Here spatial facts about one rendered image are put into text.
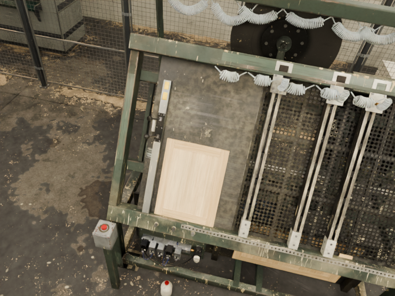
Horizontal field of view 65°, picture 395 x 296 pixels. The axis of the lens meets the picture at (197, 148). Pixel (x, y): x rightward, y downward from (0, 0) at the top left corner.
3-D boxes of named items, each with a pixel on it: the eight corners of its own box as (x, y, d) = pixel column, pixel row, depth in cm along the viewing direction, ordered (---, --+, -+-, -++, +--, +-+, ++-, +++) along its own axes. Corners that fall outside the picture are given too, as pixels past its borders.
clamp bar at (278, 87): (235, 231, 223) (235, 247, 199) (274, 62, 200) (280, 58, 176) (249, 234, 222) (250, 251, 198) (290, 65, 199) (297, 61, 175)
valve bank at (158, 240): (133, 260, 233) (131, 244, 216) (140, 243, 243) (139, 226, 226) (198, 276, 228) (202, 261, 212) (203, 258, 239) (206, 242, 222)
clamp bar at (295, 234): (283, 242, 220) (289, 260, 196) (329, 72, 197) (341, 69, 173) (298, 245, 219) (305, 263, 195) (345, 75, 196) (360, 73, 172)
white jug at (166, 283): (158, 296, 270) (159, 286, 257) (162, 285, 278) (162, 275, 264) (170, 299, 270) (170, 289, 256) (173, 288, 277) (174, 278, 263)
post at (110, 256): (111, 288, 272) (101, 244, 220) (114, 281, 276) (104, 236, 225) (118, 289, 271) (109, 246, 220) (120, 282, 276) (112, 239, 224)
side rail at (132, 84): (114, 199, 237) (108, 204, 226) (136, 51, 216) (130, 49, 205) (121, 201, 236) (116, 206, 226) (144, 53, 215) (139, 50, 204)
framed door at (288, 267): (232, 255, 277) (231, 258, 276) (244, 221, 239) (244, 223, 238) (334, 280, 270) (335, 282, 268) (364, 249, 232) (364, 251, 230)
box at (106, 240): (95, 247, 218) (91, 233, 206) (102, 232, 227) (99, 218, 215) (111, 251, 217) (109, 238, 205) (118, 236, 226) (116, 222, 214)
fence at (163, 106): (143, 209, 229) (141, 212, 225) (165, 79, 210) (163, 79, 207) (150, 211, 228) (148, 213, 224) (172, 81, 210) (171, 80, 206)
